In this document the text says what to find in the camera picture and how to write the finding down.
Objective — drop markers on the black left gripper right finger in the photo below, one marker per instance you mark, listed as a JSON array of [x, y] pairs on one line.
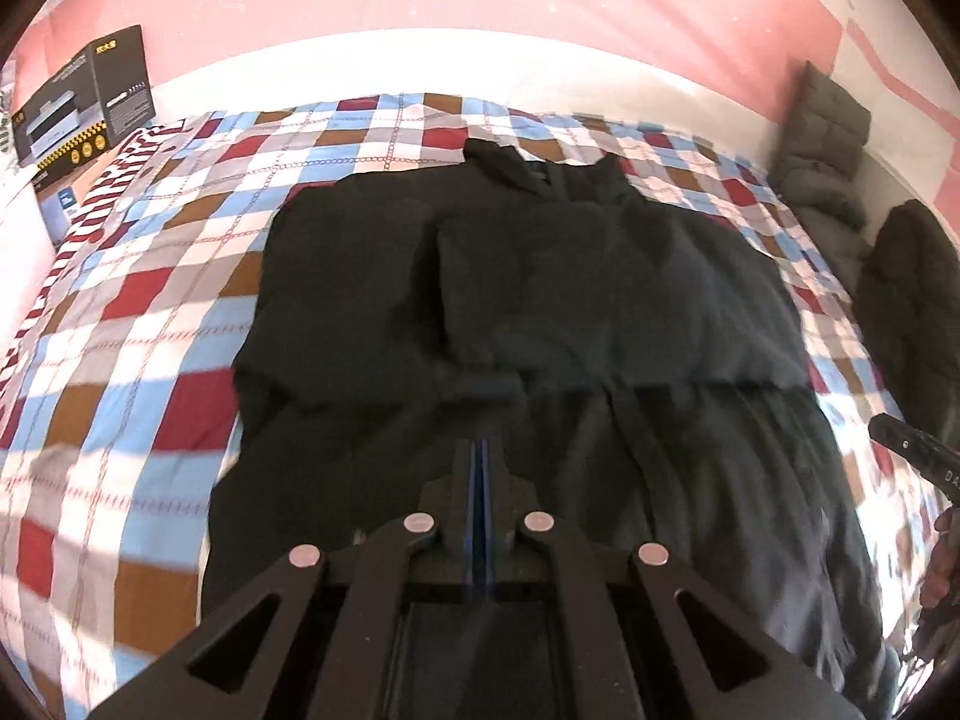
[[504, 500]]

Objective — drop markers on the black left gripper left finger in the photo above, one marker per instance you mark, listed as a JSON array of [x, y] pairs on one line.
[[450, 500]]

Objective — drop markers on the large black coat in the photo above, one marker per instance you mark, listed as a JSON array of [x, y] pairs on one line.
[[642, 365]]

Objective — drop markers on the person's right hand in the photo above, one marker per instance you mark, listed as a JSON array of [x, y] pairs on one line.
[[936, 584]]

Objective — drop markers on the dark padded jacket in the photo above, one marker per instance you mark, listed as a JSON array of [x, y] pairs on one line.
[[906, 304]]

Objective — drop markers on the grey quilted jacket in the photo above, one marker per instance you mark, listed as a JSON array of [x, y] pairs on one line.
[[814, 172]]

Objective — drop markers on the checkered bed sheet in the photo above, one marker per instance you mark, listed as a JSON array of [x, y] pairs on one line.
[[118, 414]]

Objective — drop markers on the red white striped cloth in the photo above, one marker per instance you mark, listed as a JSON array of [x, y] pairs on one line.
[[82, 202]]

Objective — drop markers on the black product box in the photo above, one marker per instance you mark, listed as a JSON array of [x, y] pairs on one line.
[[86, 108]]

